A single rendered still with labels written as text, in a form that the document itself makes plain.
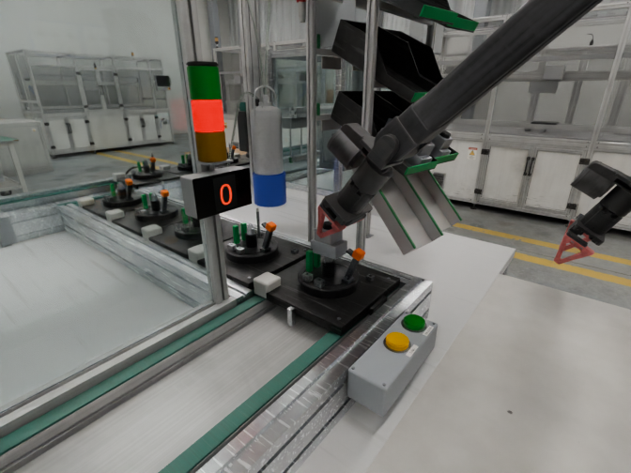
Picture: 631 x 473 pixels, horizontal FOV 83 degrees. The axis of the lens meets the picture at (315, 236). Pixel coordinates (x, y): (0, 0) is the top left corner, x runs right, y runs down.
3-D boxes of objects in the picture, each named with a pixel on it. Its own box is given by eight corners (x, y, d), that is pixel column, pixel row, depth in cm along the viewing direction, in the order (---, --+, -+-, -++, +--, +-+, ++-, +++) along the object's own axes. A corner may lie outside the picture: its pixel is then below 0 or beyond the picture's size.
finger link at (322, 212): (301, 227, 75) (323, 197, 69) (323, 218, 80) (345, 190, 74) (322, 251, 73) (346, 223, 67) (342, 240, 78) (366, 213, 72)
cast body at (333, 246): (347, 252, 78) (347, 222, 75) (335, 260, 75) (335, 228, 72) (317, 244, 83) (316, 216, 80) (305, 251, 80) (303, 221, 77)
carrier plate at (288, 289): (399, 285, 84) (400, 277, 83) (341, 336, 66) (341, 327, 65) (319, 257, 97) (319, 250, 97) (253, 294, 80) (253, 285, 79)
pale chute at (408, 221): (432, 241, 98) (443, 235, 95) (403, 255, 90) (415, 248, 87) (380, 159, 104) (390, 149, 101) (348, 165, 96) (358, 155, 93)
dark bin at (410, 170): (434, 169, 91) (449, 144, 87) (404, 176, 83) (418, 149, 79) (362, 114, 104) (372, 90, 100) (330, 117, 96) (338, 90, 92)
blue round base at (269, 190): (293, 202, 176) (292, 171, 170) (270, 209, 165) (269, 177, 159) (270, 196, 185) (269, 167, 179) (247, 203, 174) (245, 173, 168)
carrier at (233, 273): (315, 255, 98) (315, 212, 93) (249, 291, 81) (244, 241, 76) (254, 235, 112) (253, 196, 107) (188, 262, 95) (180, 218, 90)
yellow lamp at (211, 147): (233, 159, 63) (230, 130, 61) (209, 163, 60) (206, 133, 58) (215, 156, 66) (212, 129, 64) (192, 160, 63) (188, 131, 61)
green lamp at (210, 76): (227, 99, 60) (224, 67, 58) (202, 99, 56) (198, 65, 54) (209, 99, 62) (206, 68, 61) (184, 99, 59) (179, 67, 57)
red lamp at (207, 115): (230, 129, 61) (227, 99, 60) (206, 132, 58) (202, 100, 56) (212, 128, 64) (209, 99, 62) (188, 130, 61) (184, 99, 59)
